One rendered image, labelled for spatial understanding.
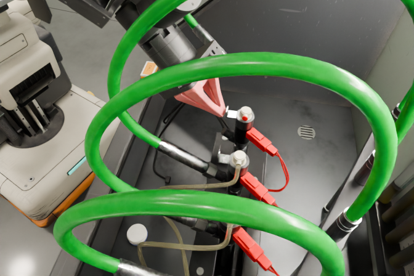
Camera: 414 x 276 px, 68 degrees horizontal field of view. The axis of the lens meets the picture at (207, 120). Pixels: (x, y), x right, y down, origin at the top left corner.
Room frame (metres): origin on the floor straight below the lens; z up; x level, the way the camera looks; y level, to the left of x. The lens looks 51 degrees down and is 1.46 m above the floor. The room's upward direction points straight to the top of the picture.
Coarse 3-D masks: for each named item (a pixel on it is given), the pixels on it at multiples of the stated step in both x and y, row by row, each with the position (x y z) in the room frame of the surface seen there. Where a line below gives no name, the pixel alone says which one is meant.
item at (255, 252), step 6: (240, 228) 0.14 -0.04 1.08; (234, 234) 0.13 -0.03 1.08; (240, 234) 0.13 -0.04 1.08; (246, 234) 0.13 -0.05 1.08; (234, 240) 0.12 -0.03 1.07; (240, 240) 0.12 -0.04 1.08; (246, 240) 0.12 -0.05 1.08; (252, 240) 0.12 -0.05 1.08; (240, 246) 0.12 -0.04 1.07; (246, 246) 0.11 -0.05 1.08; (252, 246) 0.11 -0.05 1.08; (258, 246) 0.11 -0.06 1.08; (246, 252) 0.11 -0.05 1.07; (252, 252) 0.11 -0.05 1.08; (258, 252) 0.11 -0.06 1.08; (252, 258) 0.10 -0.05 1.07; (258, 258) 0.10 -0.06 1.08; (264, 258) 0.10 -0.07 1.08; (264, 264) 0.09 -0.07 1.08; (270, 264) 0.09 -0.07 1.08
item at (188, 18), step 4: (188, 16) 0.45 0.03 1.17; (188, 20) 0.44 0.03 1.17; (192, 20) 0.44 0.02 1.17; (188, 24) 0.44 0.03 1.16; (192, 24) 0.44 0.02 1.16; (196, 24) 0.44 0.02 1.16; (192, 28) 0.44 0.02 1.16; (408, 92) 0.26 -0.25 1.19; (404, 100) 0.26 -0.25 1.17; (400, 104) 0.26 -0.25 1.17; (404, 104) 0.26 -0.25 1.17; (396, 108) 0.26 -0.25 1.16; (400, 108) 0.26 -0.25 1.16; (396, 112) 0.26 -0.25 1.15
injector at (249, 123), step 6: (252, 114) 0.30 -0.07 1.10; (240, 120) 0.29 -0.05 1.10; (252, 120) 0.29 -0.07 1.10; (240, 126) 0.29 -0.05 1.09; (246, 126) 0.29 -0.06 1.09; (252, 126) 0.29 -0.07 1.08; (222, 132) 0.30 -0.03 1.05; (228, 132) 0.30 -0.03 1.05; (234, 132) 0.30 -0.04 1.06; (240, 132) 0.29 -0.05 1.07; (228, 138) 0.30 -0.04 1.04; (234, 138) 0.30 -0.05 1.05; (240, 138) 0.29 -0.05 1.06; (246, 138) 0.29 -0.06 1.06; (240, 144) 0.29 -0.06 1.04; (246, 144) 0.29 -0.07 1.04; (234, 150) 0.30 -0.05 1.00
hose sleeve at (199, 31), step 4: (200, 24) 0.44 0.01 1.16; (196, 28) 0.43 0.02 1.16; (200, 28) 0.44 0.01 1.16; (204, 28) 0.44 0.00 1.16; (196, 32) 0.43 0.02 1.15; (200, 32) 0.43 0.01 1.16; (204, 32) 0.43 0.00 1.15; (200, 36) 0.43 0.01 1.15; (204, 36) 0.43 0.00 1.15; (208, 36) 0.43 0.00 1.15; (200, 40) 0.43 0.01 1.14; (204, 40) 0.42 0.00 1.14; (208, 40) 0.42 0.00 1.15; (212, 40) 0.42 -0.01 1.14; (220, 48) 0.42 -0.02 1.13; (224, 52) 0.41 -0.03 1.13
